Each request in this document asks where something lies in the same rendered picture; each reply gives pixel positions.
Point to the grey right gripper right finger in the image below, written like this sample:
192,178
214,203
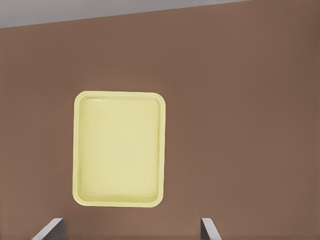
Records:
209,230

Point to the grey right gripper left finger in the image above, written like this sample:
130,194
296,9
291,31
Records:
51,230

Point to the pale yellow rectangular tray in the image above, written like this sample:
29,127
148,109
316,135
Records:
118,150

